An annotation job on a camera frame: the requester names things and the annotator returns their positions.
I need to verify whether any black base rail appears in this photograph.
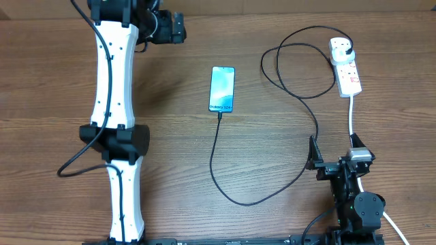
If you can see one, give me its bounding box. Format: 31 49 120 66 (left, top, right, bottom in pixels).
81 233 386 245

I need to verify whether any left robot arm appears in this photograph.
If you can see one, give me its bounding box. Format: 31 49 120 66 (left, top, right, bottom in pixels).
79 0 186 244

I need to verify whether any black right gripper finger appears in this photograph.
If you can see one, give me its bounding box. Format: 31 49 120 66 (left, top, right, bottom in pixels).
305 135 324 170
349 133 365 148

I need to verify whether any blue screen smartphone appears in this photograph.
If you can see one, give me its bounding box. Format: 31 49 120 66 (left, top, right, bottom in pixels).
208 66 236 113

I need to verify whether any white charger plug adapter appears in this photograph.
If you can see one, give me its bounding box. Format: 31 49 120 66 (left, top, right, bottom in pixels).
330 48 356 66

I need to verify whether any white power strip cord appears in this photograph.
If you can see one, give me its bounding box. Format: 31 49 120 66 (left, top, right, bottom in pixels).
347 95 411 245

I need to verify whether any black USB charging cable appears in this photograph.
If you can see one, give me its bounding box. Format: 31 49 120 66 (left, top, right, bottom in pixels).
209 25 354 207

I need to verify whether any white power strip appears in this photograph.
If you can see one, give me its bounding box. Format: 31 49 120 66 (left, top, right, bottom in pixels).
329 37 362 98

